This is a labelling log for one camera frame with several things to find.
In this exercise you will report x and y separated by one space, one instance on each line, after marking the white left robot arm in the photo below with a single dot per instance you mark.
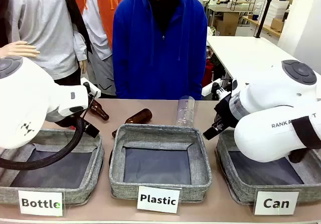
25 96

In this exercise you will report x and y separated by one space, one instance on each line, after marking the white Plastic label card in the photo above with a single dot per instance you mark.
158 199

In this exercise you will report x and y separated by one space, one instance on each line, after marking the wooden workbench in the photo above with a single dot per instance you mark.
260 25

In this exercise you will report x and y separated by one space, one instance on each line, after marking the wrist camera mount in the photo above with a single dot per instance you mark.
208 89
92 89

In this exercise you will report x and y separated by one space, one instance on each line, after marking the grey basket labelled Bottle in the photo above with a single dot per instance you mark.
97 153

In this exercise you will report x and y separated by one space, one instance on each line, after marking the brown glass bottle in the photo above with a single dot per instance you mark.
140 116
99 111

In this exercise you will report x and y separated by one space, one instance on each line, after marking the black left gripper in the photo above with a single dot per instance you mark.
67 122

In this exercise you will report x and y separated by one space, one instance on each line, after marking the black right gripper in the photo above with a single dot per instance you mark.
225 113

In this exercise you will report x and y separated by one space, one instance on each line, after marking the white Bottle label card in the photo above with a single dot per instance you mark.
41 203

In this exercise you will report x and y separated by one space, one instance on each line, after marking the white background table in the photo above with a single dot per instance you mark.
245 53

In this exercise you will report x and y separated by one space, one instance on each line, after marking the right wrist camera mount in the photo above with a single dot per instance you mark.
208 89

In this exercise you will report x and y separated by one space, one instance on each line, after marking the clear plastic bottle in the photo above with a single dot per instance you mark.
185 111

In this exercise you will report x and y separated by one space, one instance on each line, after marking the grey basket labelled Can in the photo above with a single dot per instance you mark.
225 156

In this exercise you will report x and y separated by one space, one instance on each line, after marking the black stand pole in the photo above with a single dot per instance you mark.
264 10

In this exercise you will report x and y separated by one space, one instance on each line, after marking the mannequin in grey shirt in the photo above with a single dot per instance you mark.
42 28

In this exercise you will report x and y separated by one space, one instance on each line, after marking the white Can label card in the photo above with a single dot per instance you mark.
276 203

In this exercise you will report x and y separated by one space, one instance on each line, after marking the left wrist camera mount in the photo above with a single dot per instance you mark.
92 89

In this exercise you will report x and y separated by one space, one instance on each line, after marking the white foam box stack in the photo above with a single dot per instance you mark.
278 9

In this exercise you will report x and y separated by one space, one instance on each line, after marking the large cardboard box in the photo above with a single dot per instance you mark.
227 24

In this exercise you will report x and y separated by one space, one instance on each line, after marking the red bag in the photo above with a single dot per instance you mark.
207 73

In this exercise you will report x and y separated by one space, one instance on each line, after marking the grey basket labelled Plastic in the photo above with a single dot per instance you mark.
160 133

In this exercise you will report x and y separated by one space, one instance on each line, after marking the small cardboard box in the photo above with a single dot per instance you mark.
277 24

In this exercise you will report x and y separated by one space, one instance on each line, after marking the person in blue hoodie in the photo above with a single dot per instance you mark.
155 58

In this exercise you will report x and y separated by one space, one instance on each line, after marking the mannequin in orange vest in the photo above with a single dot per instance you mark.
105 8

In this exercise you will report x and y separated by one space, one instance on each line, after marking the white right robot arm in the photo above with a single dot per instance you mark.
263 138

